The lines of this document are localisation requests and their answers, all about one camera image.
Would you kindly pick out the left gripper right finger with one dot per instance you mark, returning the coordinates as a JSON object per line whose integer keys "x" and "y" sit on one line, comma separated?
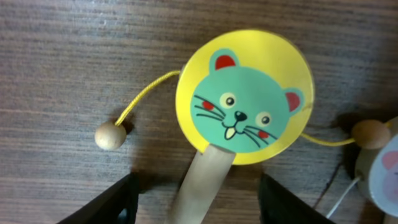
{"x": 280, "y": 206}

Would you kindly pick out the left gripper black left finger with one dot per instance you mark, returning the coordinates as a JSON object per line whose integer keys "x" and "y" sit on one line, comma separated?
{"x": 116, "y": 205}

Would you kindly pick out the white cat rattle drum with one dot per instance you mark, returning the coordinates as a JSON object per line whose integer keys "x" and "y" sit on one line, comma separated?
{"x": 376, "y": 166}

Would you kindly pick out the yellow cat rattle drum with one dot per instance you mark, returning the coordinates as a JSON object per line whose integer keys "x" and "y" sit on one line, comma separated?
{"x": 242, "y": 98}

